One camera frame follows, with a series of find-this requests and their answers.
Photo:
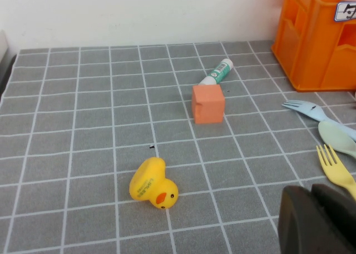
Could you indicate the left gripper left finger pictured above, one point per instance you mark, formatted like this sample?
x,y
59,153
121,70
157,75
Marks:
x,y
303,226

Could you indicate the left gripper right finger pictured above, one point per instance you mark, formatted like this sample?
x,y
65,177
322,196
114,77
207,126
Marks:
x,y
342,209

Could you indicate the orange plastic cutlery holder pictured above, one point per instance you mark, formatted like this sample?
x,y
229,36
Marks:
x,y
311,56

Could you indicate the yellow plastic fork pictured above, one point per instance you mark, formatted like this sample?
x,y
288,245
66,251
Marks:
x,y
336,173

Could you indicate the green plastic spoon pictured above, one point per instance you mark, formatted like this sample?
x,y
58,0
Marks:
x,y
336,138

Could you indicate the blue plastic fork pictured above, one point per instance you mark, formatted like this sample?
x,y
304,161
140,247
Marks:
x,y
311,110

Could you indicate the orange foam cube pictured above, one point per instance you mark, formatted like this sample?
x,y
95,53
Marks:
x,y
208,104

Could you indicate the yellow rubber duck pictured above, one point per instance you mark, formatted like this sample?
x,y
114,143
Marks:
x,y
150,184

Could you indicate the green white glue stick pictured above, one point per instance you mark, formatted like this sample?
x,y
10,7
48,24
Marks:
x,y
218,72

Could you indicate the white label marked 勺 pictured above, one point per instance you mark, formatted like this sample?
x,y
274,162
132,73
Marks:
x,y
346,11

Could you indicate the grey checked tablecloth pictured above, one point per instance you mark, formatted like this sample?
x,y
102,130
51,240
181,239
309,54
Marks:
x,y
83,126

